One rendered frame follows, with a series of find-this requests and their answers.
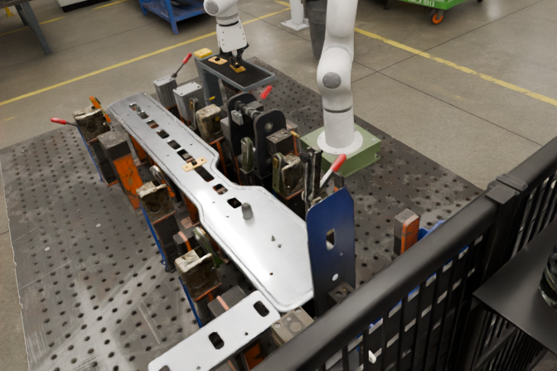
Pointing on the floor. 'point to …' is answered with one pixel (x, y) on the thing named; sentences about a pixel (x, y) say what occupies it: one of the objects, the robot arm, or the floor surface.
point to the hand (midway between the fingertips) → (235, 60)
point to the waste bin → (316, 10)
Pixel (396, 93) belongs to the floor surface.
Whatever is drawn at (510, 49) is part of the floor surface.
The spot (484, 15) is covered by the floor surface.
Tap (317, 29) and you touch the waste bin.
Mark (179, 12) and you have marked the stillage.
